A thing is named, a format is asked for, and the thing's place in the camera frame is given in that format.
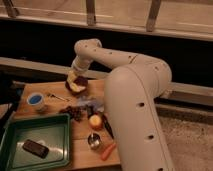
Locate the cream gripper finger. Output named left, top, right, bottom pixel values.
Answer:
left=67, top=70, right=78, bottom=85

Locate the dark maroon bowl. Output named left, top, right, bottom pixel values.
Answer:
left=65, top=76, right=88, bottom=95

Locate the yellow banana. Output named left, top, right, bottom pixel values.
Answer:
left=66, top=82, right=86, bottom=93

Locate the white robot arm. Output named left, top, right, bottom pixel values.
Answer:
left=71, top=39, right=175, bottom=171

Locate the small metal fork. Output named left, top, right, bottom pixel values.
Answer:
left=46, top=93, right=69, bottom=102

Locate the dark purple grape bunch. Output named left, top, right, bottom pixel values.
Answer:
left=60, top=106, right=82, bottom=122

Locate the crumpled clear plastic bag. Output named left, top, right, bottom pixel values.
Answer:
left=77, top=96, right=104, bottom=112

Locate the blue white tape roll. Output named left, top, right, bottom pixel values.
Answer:
left=27, top=92, right=45, bottom=111

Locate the yellow red apple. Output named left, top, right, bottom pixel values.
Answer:
left=89, top=115, right=103, bottom=130

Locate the small metal cup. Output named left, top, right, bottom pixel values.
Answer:
left=87, top=133, right=101, bottom=150

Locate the wooden cutting board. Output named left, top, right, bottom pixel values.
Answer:
left=14, top=82, right=120, bottom=171

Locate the green plastic tray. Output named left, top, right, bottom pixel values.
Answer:
left=0, top=114, right=70, bottom=171

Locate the dark brown rectangular block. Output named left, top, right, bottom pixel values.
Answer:
left=22, top=139, right=49, bottom=158

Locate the orange carrot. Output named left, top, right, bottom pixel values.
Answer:
left=100, top=142, right=116, bottom=161

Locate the black handled knife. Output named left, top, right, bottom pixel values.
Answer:
left=102, top=115, right=114, bottom=139

